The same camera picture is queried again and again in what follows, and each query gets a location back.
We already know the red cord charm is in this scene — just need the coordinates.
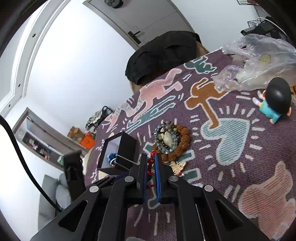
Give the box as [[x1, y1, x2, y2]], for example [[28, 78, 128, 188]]
[[147, 150, 157, 182]]

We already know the black jewelry box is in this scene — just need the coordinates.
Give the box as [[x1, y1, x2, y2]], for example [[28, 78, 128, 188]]
[[97, 132, 137, 175]]

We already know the silver chain necklace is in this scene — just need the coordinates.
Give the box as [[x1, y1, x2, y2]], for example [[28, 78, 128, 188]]
[[114, 153, 139, 171]]

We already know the white jade pendant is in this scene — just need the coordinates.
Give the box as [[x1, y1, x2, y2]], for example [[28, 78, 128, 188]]
[[161, 131, 174, 148]]

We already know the brown walnut bead bracelet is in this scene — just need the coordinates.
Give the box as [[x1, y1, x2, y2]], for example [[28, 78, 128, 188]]
[[151, 124, 192, 162]]

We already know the dark and green bead bracelet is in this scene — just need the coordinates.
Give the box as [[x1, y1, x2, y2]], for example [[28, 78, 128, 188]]
[[154, 120, 180, 154]]

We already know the orange box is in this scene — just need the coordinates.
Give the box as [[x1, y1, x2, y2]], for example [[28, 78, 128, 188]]
[[80, 132, 95, 149]]

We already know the cardboard box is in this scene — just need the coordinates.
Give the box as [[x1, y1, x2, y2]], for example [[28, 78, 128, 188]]
[[67, 126, 85, 143]]

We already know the grey sofa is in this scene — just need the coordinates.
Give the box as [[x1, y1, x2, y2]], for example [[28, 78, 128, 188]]
[[38, 173, 72, 230]]

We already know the black shoe rack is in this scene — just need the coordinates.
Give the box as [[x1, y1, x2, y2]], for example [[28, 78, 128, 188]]
[[85, 106, 113, 133]]

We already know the patterned woven purple blanket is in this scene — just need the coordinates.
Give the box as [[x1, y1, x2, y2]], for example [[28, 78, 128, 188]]
[[86, 51, 295, 240]]

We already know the black haired boy figurine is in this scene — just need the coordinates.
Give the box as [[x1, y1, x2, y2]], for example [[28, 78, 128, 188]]
[[252, 77, 292, 125]]

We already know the black cloth on chair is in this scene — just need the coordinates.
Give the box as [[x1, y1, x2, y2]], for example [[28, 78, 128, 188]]
[[125, 31, 201, 85]]

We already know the clear plastic bag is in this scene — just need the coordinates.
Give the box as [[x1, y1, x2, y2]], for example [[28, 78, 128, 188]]
[[213, 34, 295, 91]]

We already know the grey door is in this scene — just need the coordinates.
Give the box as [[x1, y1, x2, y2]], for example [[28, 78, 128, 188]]
[[83, 0, 194, 50]]

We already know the grey wall shelf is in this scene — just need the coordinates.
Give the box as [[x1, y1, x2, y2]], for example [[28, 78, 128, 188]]
[[13, 108, 89, 171]]

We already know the black cable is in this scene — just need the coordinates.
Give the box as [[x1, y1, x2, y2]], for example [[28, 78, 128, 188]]
[[0, 114, 63, 212]]

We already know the black door handle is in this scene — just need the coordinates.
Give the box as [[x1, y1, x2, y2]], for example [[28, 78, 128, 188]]
[[127, 31, 141, 45]]

